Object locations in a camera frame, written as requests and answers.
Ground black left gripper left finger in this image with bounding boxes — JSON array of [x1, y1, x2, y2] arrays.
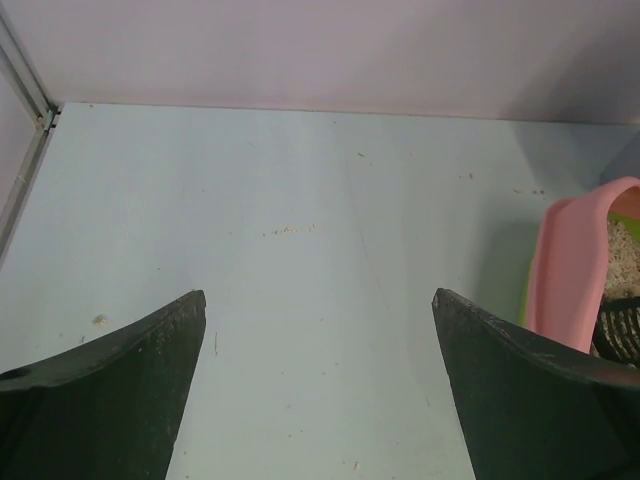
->
[[1, 290, 206, 479]]

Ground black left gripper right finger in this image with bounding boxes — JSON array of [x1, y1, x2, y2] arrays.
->
[[432, 288, 639, 479]]

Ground black slotted litter scoop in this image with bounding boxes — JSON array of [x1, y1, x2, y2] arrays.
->
[[592, 297, 639, 368]]

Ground pink and green litter box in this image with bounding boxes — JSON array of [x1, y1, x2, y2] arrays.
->
[[521, 177, 639, 353]]

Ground beige cat litter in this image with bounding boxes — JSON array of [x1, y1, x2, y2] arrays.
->
[[603, 219, 639, 300]]

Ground left aluminium corner post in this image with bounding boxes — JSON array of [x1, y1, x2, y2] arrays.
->
[[1, 9, 61, 256]]

